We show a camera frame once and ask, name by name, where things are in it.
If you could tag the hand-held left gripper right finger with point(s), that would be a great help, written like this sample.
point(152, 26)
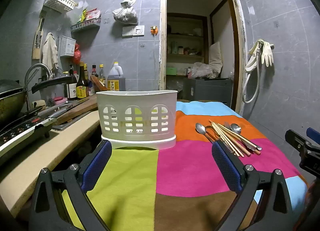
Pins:
point(226, 166)

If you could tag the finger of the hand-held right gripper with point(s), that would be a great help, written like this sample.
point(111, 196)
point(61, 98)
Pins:
point(296, 140)
point(314, 135)

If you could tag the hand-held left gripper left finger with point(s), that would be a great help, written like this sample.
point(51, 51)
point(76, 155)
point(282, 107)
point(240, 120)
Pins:
point(97, 166)

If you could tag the pile of wooden chopsticks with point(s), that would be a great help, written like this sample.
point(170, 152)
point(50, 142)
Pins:
point(226, 136)

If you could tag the metal spoon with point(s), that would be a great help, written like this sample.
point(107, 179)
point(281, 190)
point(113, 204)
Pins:
point(236, 128)
point(200, 128)

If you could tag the metal fork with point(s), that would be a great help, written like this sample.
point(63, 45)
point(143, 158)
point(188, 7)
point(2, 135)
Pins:
point(226, 124)

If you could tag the white plastic utensil basket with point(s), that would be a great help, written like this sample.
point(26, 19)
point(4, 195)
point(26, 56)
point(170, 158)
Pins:
point(136, 110)

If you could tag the colourful patchwork cloth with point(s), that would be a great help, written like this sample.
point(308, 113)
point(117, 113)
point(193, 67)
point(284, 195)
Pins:
point(190, 168)

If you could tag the steel sink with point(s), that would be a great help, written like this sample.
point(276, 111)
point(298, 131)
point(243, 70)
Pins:
point(65, 126)

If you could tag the wooden cutting board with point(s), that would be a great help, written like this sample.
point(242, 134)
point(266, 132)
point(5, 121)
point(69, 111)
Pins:
point(80, 110)

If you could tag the kitchen cleaver knife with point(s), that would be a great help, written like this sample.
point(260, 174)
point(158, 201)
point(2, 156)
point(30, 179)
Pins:
point(60, 112)

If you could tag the pink sponge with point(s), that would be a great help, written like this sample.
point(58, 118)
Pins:
point(60, 100)

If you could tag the grey cabinet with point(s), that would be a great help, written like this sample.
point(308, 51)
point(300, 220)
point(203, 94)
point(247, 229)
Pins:
point(207, 91)

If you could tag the dark bottle with yellow label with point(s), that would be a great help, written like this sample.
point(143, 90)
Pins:
point(81, 88)

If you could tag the dark bottle with white label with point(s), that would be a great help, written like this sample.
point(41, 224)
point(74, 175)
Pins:
point(72, 88)

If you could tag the brown wooden block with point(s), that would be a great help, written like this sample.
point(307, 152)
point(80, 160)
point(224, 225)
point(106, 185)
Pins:
point(98, 83)

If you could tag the black induction cooker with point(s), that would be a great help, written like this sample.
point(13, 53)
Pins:
point(20, 131)

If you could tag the large oil jug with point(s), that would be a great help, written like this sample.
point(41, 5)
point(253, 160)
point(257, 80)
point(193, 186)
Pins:
point(116, 78)

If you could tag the clear bottle with yellow cap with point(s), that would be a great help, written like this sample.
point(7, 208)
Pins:
point(101, 76)

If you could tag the small dark sauce bottle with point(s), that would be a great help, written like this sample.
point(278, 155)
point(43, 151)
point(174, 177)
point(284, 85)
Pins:
point(94, 72)

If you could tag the crumpled clear plastic bag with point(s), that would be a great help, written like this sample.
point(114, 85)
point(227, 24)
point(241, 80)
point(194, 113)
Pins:
point(203, 70)

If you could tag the green box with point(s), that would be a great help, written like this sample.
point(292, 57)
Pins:
point(171, 71)

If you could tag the white pillow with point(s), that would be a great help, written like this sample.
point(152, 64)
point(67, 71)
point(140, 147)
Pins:
point(215, 56)

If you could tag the red plastic bag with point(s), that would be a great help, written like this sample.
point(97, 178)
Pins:
point(77, 53)

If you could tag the curved steel faucet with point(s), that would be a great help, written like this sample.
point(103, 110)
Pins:
point(37, 65)

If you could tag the hanging beige towel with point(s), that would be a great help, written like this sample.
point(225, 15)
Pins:
point(49, 51)

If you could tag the wooden shelf unit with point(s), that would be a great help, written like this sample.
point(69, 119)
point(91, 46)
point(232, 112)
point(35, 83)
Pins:
point(186, 36)

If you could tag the hanging wooden board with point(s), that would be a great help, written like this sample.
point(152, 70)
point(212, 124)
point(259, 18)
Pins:
point(37, 43)

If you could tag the colourful seasoning packets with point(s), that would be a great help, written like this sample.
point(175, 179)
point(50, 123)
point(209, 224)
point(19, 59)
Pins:
point(91, 14)

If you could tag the hanging clear plastic bag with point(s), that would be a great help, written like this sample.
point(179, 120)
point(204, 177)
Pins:
point(125, 12)

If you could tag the small white wall basket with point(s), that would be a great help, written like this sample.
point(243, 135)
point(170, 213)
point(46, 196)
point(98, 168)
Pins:
point(67, 46)

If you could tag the wooden door frame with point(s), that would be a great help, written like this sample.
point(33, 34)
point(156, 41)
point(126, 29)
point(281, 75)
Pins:
point(163, 46)

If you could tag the white wall socket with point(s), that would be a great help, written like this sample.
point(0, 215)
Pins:
point(133, 31)

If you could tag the grey wall shelf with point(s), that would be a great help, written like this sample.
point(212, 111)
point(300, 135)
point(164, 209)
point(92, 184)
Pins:
point(85, 25)

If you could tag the orange wall hook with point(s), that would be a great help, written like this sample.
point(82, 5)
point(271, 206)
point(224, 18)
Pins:
point(154, 30)

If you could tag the white slotted wall basket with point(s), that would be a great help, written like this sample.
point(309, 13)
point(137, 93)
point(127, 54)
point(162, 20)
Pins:
point(58, 1)

